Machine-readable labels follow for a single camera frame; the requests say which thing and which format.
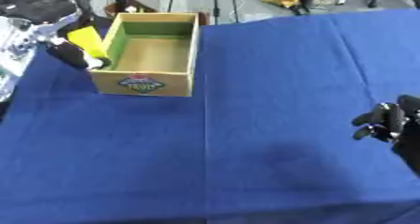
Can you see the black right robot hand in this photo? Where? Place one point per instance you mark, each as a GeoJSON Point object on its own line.
{"type": "Point", "coordinates": [402, 131]}

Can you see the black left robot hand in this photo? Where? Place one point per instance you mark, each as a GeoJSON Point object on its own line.
{"type": "Point", "coordinates": [38, 6]}

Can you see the yellow rectangular block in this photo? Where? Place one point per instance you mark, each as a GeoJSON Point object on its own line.
{"type": "Point", "coordinates": [89, 40]}

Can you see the tan cardboard box green inside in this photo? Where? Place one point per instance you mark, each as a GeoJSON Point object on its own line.
{"type": "Point", "coordinates": [153, 56]}

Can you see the black tripod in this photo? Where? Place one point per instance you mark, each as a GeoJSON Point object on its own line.
{"type": "Point", "coordinates": [215, 2]}

